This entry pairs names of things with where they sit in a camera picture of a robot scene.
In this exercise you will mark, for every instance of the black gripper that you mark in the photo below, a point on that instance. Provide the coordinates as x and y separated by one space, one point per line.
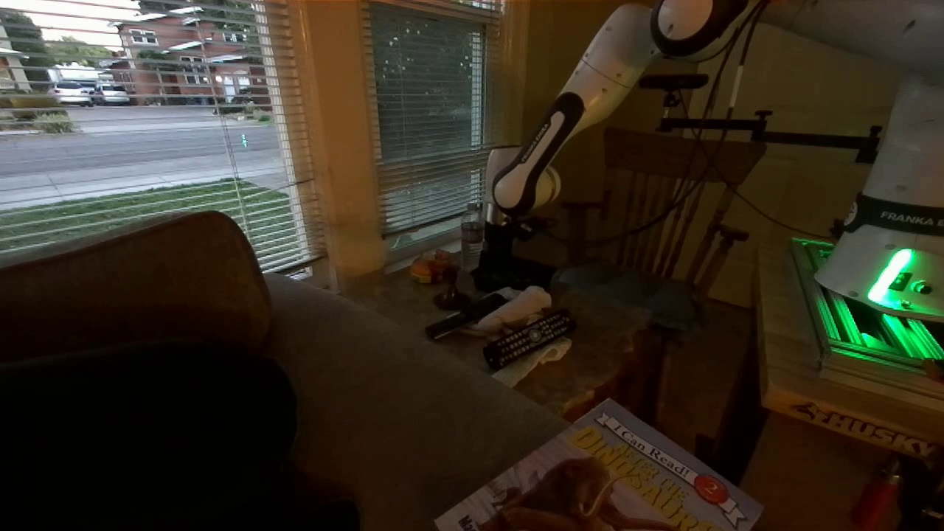
503 251

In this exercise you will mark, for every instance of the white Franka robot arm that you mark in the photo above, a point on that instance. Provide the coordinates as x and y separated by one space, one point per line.
592 89

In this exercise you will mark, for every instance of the clear plastic water bottle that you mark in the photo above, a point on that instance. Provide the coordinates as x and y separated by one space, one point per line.
469 242

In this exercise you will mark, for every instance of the white rolled paper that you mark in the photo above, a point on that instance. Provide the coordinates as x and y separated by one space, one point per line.
521 309

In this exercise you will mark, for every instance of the round brown coaster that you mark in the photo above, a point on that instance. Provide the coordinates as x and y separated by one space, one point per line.
449 295

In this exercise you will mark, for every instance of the orange yellow toy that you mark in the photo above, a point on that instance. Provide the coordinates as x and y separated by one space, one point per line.
428 270

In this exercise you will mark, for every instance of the slim black remote control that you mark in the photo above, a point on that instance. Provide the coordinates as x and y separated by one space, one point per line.
458 323

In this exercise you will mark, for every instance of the wide black remote control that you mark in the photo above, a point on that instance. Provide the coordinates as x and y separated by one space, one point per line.
533 338

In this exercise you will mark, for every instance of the crumpled white paper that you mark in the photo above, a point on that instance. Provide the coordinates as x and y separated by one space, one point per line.
525 366

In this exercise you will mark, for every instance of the narrow window blinds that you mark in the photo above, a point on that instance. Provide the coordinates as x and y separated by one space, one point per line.
431 120

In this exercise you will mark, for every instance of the wooden rocking chair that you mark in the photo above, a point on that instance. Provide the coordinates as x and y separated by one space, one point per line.
667 226

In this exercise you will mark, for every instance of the grey brown sofa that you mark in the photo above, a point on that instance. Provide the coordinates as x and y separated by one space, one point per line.
393 393

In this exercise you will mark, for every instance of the colourful magazine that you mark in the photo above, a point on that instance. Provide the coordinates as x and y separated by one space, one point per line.
610 483

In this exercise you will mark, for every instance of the green lit mounting plate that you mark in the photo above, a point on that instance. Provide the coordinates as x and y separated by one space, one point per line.
866 334

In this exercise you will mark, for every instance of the wide window blinds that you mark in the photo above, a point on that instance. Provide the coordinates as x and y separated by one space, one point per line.
149 120

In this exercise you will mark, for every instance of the black cushion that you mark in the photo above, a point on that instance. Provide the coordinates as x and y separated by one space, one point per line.
127 444

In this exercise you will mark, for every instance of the black camera stand bar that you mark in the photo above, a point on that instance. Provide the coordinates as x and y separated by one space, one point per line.
778 133

